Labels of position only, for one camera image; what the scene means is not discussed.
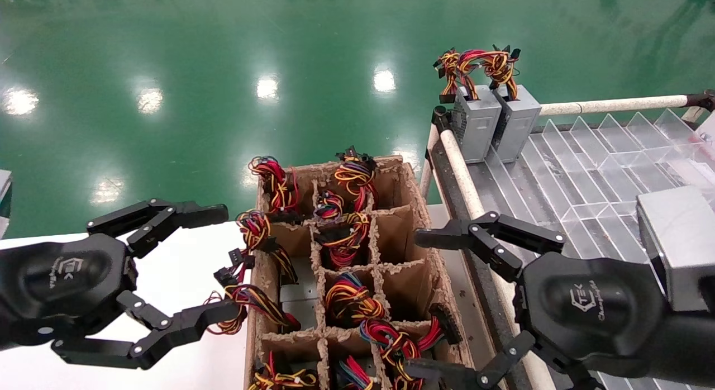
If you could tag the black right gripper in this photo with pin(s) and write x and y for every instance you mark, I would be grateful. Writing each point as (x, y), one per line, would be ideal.
(592, 306)

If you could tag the white pipe crossbar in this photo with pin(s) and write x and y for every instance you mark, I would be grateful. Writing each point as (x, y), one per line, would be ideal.
(614, 105)

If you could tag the long white pipe rail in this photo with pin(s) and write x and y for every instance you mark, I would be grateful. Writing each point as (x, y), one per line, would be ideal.
(463, 172)

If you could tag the clear acrylic divider tray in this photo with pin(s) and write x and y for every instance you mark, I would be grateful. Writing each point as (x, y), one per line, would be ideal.
(592, 172)

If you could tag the cardboard box with dividers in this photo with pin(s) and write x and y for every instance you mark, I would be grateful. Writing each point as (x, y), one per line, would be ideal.
(405, 278)

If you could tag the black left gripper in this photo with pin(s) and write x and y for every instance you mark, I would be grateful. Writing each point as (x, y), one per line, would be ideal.
(61, 284)

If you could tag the dark metal rack frame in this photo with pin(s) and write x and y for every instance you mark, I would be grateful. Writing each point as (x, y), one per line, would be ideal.
(447, 180)

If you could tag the grey metal box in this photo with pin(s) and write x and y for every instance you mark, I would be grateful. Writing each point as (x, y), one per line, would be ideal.
(4, 200)

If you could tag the black pipe connector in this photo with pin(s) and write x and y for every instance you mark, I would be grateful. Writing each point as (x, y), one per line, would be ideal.
(701, 99)
(440, 119)

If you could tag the short white pipe leg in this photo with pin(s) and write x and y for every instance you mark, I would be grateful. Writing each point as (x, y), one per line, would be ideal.
(427, 177)

